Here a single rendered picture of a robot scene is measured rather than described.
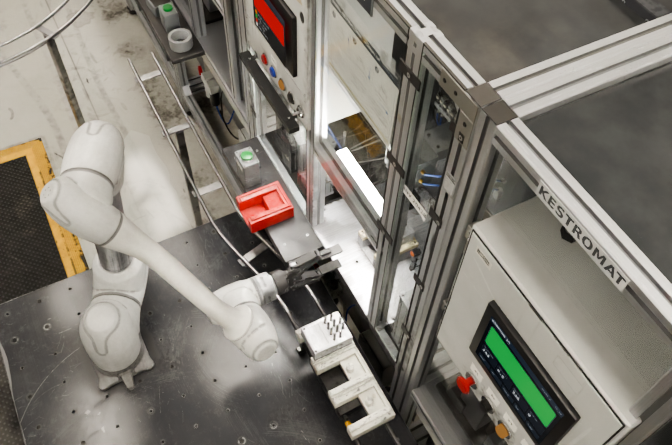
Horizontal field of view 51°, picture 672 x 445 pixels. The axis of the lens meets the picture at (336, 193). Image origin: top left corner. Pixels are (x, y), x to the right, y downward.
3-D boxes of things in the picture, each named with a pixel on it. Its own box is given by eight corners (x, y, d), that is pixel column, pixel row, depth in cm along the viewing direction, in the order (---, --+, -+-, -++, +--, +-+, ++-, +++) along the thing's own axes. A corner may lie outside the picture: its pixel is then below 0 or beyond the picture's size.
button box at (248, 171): (236, 173, 246) (233, 151, 237) (256, 165, 248) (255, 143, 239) (245, 188, 242) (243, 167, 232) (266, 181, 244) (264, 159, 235)
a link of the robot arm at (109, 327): (85, 372, 218) (66, 342, 201) (97, 319, 229) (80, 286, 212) (137, 373, 219) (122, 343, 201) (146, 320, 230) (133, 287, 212)
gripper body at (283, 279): (278, 301, 210) (306, 289, 213) (277, 287, 203) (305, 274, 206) (268, 282, 214) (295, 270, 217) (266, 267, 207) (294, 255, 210)
